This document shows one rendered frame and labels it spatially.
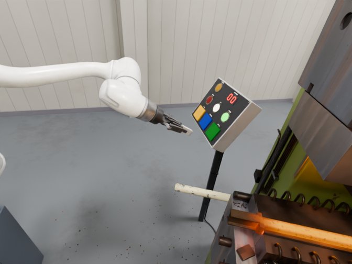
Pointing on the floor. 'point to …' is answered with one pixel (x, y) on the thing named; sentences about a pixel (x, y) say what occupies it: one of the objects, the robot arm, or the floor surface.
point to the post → (210, 183)
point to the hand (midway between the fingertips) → (185, 130)
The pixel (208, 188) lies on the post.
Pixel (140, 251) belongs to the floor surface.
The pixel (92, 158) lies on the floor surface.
